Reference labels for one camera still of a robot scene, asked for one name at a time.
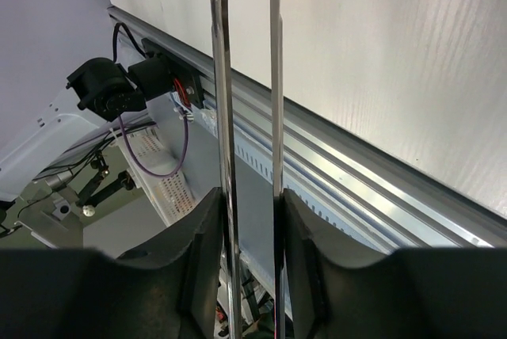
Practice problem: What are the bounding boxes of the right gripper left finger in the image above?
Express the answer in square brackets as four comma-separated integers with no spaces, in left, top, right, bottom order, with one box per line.
[1,188,224,338]

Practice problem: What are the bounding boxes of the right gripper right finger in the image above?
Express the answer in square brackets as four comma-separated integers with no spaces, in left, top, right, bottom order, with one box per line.
[284,189,506,338]

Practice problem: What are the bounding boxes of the metal tongs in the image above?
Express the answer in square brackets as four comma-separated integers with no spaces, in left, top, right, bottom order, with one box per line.
[210,0,285,338]

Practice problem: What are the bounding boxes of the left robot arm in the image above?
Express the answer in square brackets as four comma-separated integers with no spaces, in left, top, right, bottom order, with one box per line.
[1,58,173,212]

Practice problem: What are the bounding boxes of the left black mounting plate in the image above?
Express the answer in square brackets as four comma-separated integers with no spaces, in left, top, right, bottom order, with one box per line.
[141,38,204,109]

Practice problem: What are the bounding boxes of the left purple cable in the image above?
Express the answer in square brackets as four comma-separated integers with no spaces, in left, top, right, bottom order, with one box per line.
[118,93,190,177]

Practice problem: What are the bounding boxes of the white slotted cable duct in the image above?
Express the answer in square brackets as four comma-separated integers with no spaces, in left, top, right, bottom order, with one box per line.
[234,137,364,243]

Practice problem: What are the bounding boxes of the aluminium rail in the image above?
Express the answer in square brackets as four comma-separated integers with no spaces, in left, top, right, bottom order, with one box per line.
[108,6,506,250]

